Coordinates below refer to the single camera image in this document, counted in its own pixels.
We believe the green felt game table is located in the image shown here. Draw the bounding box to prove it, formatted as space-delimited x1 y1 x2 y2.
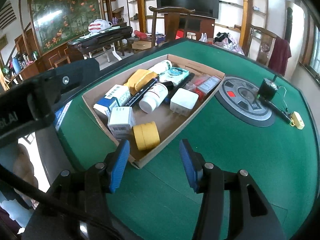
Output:
58 40 319 239

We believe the blue and white box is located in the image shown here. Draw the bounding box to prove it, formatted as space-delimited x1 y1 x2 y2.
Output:
93 97 120 118

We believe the white barcode box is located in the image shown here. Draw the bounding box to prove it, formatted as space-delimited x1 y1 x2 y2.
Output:
107 107 136 140

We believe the white green-striped box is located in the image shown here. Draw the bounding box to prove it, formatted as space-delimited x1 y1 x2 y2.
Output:
105 85 131 106

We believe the black piano keyboard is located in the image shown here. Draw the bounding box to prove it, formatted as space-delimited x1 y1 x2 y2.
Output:
67 26 133 61

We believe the flower painting screen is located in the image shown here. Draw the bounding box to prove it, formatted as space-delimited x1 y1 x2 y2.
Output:
28 0 101 53

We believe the yellow tape roll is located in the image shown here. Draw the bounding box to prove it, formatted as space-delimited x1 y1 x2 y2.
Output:
133 121 160 151

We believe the black pen box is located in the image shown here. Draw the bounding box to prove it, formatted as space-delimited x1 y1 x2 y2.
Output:
124 78 157 107

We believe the white red plastic bag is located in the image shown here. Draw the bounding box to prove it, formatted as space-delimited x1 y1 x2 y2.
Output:
88 19 113 34

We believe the yellow small plug box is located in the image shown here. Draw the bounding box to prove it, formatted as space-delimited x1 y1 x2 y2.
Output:
290 111 305 130

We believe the yellow folded cloth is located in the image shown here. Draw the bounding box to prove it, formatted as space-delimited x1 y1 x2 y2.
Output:
124 69 158 95

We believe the shallow cardboard box tray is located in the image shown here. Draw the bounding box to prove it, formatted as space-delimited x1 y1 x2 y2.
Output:
82 54 225 169

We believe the round grey table hub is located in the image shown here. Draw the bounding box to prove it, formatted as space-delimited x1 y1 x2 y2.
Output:
215 76 276 127

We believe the white pill bottle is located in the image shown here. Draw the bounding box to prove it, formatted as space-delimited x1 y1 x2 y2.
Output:
139 83 168 114

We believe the black cube device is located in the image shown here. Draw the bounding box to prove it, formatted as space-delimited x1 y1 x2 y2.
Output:
258 75 278 101

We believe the white square charger box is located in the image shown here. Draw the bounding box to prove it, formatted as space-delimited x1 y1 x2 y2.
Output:
170 88 199 116

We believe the white tube bottle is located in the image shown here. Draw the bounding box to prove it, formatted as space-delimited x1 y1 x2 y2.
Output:
149 60 172 75

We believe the red clear packet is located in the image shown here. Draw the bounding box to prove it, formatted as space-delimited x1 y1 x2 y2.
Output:
184 74 222 101

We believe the wooden armchair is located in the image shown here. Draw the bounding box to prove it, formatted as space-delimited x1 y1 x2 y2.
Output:
149 6 195 47

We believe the maroon hanging garment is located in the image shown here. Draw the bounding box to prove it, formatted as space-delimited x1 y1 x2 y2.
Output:
268 37 292 76

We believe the wooden chair right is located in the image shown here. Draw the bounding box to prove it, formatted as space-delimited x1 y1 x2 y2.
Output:
235 25 279 66

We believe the teal cable packet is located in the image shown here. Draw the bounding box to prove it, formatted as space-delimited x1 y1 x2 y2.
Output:
159 67 189 87

